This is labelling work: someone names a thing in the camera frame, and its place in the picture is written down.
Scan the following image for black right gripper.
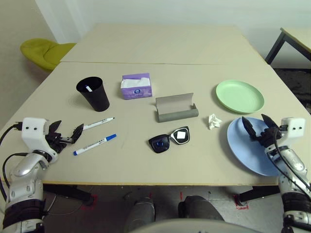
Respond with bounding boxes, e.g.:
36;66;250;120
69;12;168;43
242;113;285;149

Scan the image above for grey robot torso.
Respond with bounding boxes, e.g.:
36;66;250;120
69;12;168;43
128;218;265;233

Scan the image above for black sunglasses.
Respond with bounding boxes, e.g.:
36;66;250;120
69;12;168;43
148;125;190;154

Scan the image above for black plastic cup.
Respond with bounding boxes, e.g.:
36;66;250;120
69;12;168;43
76;76;110;113

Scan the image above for grey robot right leg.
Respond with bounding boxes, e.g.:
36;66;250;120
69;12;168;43
177;195;225;233

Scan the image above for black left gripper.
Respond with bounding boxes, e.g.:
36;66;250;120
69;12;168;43
45;120;85;153

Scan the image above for purple tissue box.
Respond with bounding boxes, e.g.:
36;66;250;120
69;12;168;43
120;72;153;100

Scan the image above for blue plate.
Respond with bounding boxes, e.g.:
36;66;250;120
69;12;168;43
227;116;282;177

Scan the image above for green plate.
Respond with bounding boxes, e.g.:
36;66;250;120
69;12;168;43
215;79;265;115

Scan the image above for grey robot leg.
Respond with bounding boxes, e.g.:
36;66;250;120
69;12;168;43
123;196;156;233
177;195;225;233

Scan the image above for grey robot left leg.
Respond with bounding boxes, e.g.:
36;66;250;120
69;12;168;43
123;196;156;233

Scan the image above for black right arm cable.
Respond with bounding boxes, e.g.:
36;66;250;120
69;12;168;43
273;128;311;192

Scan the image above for beige side table black legs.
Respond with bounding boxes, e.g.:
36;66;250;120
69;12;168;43
264;27;311;65

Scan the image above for black table foot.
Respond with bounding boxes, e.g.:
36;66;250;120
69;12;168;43
237;185;281;203
43;184;95;207

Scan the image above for white tissue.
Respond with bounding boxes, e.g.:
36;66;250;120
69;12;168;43
208;113;223;130

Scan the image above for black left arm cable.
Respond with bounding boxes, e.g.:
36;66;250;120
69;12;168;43
0;121;32;202

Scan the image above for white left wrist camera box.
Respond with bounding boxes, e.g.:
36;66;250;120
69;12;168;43
21;117;59;164

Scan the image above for yellow-green chair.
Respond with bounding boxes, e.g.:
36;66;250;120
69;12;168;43
19;38;77;72

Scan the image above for white marker blue cap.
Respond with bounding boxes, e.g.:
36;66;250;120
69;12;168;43
73;133;118;156

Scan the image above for white marker black cap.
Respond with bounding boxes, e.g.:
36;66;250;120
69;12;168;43
82;117;116;131

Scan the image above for grey glasses case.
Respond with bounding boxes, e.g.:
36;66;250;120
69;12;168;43
155;92;199;123

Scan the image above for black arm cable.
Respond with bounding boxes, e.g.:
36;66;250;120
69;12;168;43
273;128;311;192
0;121;32;202

